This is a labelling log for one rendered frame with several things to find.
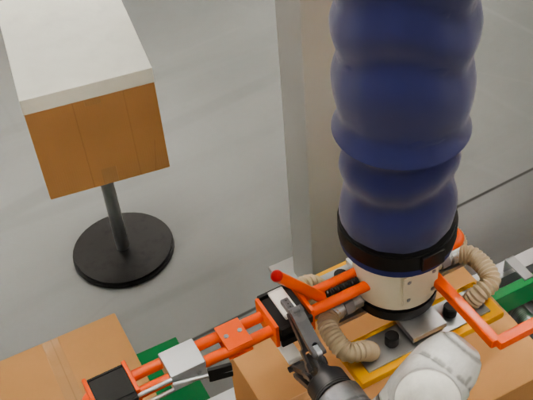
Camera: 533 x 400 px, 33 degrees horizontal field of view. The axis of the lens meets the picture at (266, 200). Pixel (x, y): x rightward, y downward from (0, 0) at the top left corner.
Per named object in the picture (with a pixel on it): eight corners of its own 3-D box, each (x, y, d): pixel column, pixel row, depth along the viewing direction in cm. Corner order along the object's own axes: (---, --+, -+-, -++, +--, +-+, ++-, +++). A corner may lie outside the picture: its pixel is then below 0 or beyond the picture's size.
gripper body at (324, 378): (316, 390, 155) (289, 353, 161) (317, 418, 161) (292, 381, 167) (354, 372, 158) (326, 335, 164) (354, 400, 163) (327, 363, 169)
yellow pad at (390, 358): (473, 286, 192) (475, 270, 189) (504, 317, 185) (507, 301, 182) (335, 354, 182) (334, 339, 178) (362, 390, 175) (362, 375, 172)
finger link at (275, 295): (285, 320, 164) (285, 317, 163) (267, 294, 169) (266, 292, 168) (300, 313, 165) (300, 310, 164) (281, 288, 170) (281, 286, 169)
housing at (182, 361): (193, 351, 172) (190, 336, 169) (209, 376, 168) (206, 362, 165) (159, 367, 170) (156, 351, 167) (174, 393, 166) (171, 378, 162)
